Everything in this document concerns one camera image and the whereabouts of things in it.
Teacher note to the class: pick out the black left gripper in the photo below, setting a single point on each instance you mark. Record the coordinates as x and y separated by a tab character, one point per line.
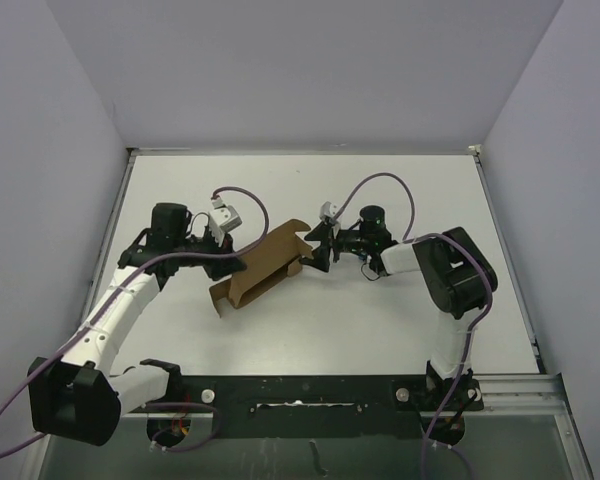
224	266

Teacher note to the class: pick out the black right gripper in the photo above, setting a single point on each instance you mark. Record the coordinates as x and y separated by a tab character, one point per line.
324	234

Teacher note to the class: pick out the brown cardboard paper box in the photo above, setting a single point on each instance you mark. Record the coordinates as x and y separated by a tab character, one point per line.
274	260

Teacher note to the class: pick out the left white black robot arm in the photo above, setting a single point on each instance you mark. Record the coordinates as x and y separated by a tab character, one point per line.
76	396

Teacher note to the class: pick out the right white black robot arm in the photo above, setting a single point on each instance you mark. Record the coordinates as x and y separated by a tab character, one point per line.
459	280

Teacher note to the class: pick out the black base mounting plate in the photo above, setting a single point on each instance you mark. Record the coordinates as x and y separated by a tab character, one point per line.
314	407

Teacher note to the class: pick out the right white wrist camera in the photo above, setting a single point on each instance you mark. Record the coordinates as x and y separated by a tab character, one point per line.
329	213

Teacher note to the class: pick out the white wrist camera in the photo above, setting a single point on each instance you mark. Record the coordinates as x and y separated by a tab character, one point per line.
223	219
329	213

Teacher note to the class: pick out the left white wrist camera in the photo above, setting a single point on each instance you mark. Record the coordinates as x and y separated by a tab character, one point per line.
223	219

